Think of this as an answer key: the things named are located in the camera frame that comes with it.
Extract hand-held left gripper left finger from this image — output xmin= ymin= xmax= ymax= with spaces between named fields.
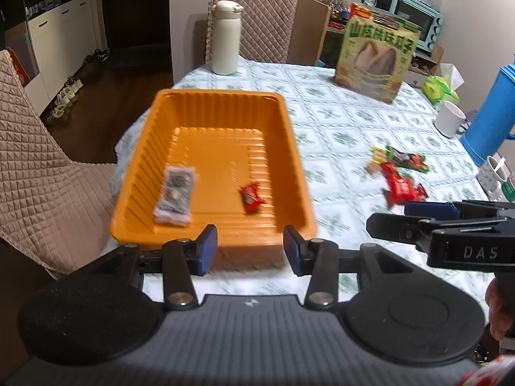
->
xmin=86 ymin=224 xmax=219 ymax=311

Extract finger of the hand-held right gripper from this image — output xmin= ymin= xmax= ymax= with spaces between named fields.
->
xmin=404 ymin=200 xmax=515 ymax=220
xmin=366 ymin=213 xmax=515 ymax=250

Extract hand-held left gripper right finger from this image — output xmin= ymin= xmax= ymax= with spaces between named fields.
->
xmin=284 ymin=225 xmax=411 ymax=310

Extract shiny red snack packet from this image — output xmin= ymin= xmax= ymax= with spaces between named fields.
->
xmin=379 ymin=162 xmax=428 ymax=210

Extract green snack bar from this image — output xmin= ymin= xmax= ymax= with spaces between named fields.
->
xmin=384 ymin=145 xmax=430 ymax=173

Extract orange plastic tray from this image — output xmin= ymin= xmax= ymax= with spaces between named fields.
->
xmin=109 ymin=88 xmax=318 ymax=249

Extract person's right hand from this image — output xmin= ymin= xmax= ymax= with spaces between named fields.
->
xmin=485 ymin=279 xmax=515 ymax=341

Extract white blue snack packet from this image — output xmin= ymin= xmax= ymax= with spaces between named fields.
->
xmin=153 ymin=165 xmax=199 ymax=226

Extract small red candy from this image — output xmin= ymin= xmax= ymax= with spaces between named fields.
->
xmin=239 ymin=182 xmax=267 ymax=214

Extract patterned white mug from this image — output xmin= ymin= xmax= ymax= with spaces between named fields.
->
xmin=478 ymin=155 xmax=510 ymax=194

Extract yellow green candy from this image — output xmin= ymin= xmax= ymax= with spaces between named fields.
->
xmin=365 ymin=147 xmax=389 ymax=177

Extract plain white mug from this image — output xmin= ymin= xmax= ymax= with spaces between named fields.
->
xmin=435 ymin=100 xmax=467 ymax=137

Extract green floral tablecloth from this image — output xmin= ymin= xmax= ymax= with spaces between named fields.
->
xmin=107 ymin=57 xmax=515 ymax=318

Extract blue thermos jug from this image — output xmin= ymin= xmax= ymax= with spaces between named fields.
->
xmin=461 ymin=64 xmax=515 ymax=167

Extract green tissue pack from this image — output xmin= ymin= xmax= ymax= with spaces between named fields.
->
xmin=422 ymin=63 xmax=465 ymax=105

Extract red white clothing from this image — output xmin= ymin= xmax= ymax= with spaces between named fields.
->
xmin=459 ymin=356 xmax=515 ymax=386

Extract small cardboard box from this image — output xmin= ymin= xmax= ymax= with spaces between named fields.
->
xmin=410 ymin=44 xmax=444 ymax=75

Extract yellow snack box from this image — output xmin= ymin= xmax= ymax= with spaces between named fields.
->
xmin=333 ymin=14 xmax=422 ymax=104

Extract quilted beige chair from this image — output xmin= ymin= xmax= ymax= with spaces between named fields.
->
xmin=0 ymin=48 xmax=119 ymax=280
xmin=205 ymin=0 xmax=300 ymax=65

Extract teal toaster oven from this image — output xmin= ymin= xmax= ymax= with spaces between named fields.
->
xmin=389 ymin=0 xmax=445 ymax=53

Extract white sandals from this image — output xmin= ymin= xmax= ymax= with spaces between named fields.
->
xmin=46 ymin=88 xmax=75 ymax=123

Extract red yellow snack bag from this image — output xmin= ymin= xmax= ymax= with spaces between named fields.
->
xmin=348 ymin=2 xmax=377 ymax=20

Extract white thermos bottle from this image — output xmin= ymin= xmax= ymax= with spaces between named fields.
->
xmin=211 ymin=0 xmax=243 ymax=75

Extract brown cardboard box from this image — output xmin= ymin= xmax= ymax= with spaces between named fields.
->
xmin=290 ymin=0 xmax=332 ymax=67

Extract dark shoes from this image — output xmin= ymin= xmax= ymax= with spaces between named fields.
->
xmin=82 ymin=48 xmax=109 ymax=65

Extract clear jar orange lid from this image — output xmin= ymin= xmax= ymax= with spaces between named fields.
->
xmin=320 ymin=0 xmax=347 ymax=19

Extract dark wooden door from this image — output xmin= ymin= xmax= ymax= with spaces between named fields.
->
xmin=100 ymin=0 xmax=170 ymax=45

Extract white cabinet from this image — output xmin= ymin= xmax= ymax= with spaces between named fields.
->
xmin=22 ymin=0 xmax=97 ymax=117

